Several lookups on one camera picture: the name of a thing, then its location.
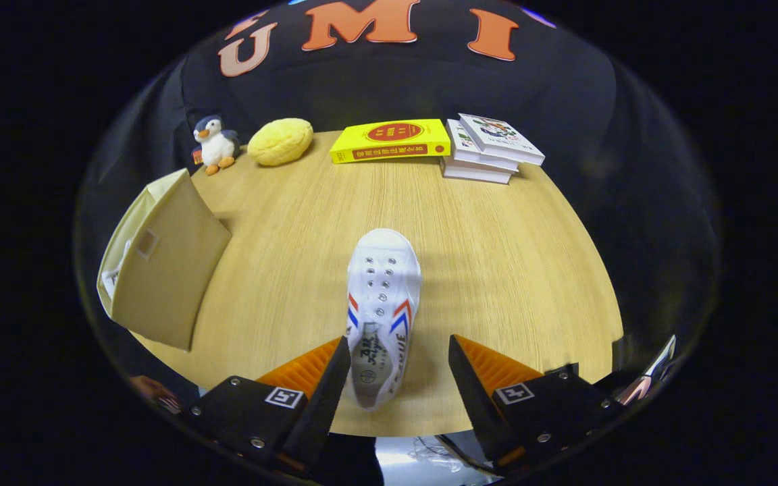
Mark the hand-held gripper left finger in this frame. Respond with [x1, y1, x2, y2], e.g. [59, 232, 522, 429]
[190, 336, 351, 473]

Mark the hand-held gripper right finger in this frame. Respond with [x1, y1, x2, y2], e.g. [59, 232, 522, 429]
[448, 334, 623, 470]

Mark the white striped canvas shoe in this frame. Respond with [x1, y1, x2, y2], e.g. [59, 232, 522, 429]
[101, 240, 134, 301]
[346, 228, 422, 412]

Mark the beige fabric storage box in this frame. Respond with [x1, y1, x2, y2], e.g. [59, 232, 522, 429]
[97, 169, 232, 352]

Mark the white book with colourful cover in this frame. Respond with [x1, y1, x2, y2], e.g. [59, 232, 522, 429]
[458, 113, 546, 166]

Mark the yellow plush bun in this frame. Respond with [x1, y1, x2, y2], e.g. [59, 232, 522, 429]
[247, 117, 314, 167]

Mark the yellow book with red circle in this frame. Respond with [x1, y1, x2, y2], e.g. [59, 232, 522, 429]
[330, 119, 452, 165]

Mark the penguin plush toy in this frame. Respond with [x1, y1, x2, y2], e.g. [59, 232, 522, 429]
[192, 115, 241, 176]

